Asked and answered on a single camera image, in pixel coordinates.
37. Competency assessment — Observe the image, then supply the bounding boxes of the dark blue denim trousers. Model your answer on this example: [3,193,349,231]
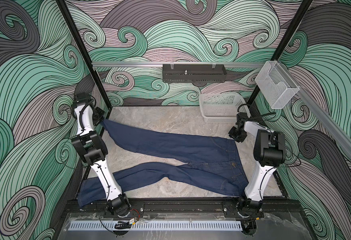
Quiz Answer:
[77,118,249,208]

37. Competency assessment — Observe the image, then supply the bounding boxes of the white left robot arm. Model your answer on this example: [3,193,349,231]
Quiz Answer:
[71,93,131,217]

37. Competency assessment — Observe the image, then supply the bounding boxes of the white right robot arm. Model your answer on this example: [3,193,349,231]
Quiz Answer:
[229,119,286,218]

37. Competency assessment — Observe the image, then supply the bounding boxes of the white perforated plastic basket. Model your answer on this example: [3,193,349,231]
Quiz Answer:
[199,93,250,124]

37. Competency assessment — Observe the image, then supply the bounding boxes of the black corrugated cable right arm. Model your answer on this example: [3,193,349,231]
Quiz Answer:
[236,103,276,121]

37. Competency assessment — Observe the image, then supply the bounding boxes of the clear plastic wall bin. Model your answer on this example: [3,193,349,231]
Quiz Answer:
[255,61,300,110]

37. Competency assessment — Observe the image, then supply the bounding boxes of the aluminium back wall rail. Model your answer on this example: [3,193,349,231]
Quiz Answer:
[91,61,265,68]

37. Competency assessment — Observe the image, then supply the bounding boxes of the aluminium wall rail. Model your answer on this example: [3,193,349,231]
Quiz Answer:
[91,61,265,68]
[280,63,351,160]

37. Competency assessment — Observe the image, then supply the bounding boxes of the black perforated wall tray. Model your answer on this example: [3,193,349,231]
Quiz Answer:
[162,65,227,84]

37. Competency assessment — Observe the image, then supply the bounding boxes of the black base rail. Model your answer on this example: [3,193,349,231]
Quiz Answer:
[61,197,303,220]

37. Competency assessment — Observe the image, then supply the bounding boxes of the black corner frame post left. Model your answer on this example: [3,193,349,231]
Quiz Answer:
[56,0,112,112]

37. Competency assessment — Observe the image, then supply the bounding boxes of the black corner frame post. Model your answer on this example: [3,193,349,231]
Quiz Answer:
[246,0,314,107]
[56,0,112,112]

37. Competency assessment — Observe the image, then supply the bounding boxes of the white slotted cable duct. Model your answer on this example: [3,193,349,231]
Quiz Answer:
[68,220,242,232]

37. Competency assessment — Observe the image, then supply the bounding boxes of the aluminium right wall rail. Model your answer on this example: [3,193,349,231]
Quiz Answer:
[280,63,351,160]

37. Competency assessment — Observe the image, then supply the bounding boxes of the black corner frame post right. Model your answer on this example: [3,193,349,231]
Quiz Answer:
[246,0,314,107]

